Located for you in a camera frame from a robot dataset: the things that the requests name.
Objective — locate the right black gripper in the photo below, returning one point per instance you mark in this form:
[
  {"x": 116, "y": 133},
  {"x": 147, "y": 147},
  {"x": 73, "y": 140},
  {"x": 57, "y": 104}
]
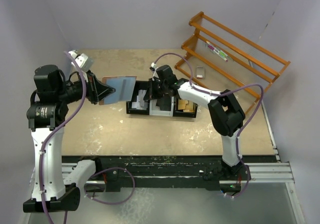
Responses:
[{"x": 152, "y": 95}]

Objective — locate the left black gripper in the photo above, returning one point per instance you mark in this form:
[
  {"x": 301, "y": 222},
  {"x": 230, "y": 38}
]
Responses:
[{"x": 96, "y": 90}]

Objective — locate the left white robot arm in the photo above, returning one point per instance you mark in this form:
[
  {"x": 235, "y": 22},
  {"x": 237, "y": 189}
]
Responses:
[{"x": 46, "y": 120}]

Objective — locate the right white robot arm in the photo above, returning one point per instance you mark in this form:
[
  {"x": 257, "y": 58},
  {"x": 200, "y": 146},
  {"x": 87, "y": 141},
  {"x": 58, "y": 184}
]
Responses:
[{"x": 226, "y": 114}]

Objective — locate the black cards pile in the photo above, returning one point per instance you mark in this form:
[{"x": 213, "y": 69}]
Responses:
[{"x": 164, "y": 103}]

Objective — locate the black bin with silver cards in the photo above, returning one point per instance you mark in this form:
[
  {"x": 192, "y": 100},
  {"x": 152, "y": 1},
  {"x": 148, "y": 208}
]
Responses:
[{"x": 139, "y": 85}]

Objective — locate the black bin with gold cards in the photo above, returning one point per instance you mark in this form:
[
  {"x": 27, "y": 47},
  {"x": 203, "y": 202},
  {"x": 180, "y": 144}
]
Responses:
[{"x": 177, "y": 113}]

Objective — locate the white bin with black cards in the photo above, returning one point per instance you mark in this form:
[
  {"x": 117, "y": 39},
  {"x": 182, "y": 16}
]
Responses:
[{"x": 155, "y": 111}]

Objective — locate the gold cards pile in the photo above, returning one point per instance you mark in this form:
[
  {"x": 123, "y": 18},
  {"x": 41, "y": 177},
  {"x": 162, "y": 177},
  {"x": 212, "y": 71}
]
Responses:
[{"x": 185, "y": 106}]

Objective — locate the silver cards pile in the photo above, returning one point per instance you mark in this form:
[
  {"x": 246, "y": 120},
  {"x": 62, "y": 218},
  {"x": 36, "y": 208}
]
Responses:
[{"x": 140, "y": 104}]

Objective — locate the small white red box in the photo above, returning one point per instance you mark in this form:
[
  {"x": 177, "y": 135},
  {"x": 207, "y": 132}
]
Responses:
[{"x": 200, "y": 72}]

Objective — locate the orange wooden rack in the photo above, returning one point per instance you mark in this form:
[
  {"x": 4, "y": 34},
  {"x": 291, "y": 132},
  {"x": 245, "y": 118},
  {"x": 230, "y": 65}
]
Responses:
[{"x": 247, "y": 63}]

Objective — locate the markers on rack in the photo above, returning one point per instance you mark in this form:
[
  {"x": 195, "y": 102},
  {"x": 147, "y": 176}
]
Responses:
[{"x": 217, "y": 51}]

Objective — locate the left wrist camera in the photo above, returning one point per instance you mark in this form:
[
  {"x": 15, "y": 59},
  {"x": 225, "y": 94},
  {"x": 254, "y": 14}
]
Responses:
[{"x": 83, "y": 61}]

